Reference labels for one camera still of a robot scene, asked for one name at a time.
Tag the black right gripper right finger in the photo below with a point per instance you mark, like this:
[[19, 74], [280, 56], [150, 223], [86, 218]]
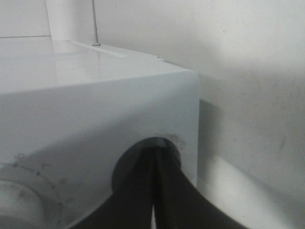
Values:
[[178, 204]]

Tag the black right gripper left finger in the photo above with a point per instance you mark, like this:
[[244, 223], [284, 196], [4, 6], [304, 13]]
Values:
[[130, 206]]

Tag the white microwave oven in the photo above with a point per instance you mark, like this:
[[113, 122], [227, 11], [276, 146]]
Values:
[[69, 111]]

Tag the white lower microwave knob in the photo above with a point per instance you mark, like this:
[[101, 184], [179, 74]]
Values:
[[21, 198]]

